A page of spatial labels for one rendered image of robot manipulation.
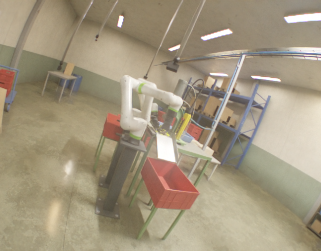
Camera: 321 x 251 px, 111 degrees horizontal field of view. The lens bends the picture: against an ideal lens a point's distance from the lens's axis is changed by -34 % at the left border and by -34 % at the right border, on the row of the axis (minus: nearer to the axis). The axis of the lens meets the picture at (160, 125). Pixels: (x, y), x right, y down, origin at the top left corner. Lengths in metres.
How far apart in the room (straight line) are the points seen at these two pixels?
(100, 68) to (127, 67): 1.61
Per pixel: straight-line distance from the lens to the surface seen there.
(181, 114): 2.20
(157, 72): 10.59
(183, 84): 2.11
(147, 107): 1.91
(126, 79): 1.55
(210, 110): 8.46
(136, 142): 1.57
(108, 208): 2.03
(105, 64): 10.19
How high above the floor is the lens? 1.43
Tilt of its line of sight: 9 degrees down
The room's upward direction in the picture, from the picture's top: 24 degrees clockwise
